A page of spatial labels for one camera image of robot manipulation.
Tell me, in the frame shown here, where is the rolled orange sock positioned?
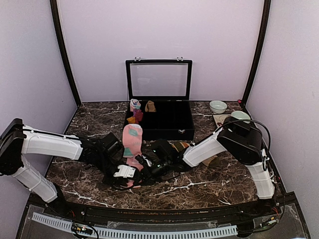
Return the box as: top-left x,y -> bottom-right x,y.
126,117 -> 139,124

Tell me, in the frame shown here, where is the pink patterned sock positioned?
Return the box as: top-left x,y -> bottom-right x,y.
122,123 -> 144,189

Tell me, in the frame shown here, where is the black frame post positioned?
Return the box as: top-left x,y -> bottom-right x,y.
241,0 -> 272,108
50,0 -> 82,107

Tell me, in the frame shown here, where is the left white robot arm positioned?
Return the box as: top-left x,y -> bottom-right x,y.
0,119 -> 138,217

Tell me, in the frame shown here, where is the small circuit board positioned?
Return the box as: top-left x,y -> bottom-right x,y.
71,223 -> 93,235

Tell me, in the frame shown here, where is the rolled brown sock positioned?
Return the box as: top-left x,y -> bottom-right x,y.
145,101 -> 157,113

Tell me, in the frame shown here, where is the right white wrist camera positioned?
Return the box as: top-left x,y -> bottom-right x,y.
143,156 -> 153,167

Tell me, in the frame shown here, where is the striped brown beige sock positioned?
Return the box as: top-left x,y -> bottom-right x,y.
172,139 -> 225,167

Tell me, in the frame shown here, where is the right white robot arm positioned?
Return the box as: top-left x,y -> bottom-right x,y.
136,117 -> 275,216

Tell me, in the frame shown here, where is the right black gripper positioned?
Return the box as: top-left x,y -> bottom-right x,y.
135,158 -> 172,187

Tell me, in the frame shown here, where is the right black frame post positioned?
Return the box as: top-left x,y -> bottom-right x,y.
241,0 -> 272,108

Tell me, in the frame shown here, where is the rolled pink white sock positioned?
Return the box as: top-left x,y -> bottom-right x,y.
130,99 -> 141,112

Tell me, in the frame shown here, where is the left black frame post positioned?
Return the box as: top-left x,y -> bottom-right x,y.
50,0 -> 82,107

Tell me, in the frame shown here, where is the white slotted cable duct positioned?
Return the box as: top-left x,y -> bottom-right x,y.
31,213 -> 238,239

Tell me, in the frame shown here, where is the rolled purple red sock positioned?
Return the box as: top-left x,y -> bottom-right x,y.
133,109 -> 144,123

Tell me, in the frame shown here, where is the black glass-lid storage box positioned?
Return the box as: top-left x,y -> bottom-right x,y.
126,59 -> 194,140

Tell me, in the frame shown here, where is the near pale green bowl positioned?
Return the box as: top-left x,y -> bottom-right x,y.
231,111 -> 251,123

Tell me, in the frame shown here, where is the floral square plate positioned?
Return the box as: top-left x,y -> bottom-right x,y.
212,114 -> 231,127

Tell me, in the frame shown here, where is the pale green bowl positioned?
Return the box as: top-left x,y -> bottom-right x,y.
209,100 -> 227,114
231,111 -> 251,123

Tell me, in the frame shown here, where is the far pale green bowl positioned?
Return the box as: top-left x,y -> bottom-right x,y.
209,100 -> 227,114

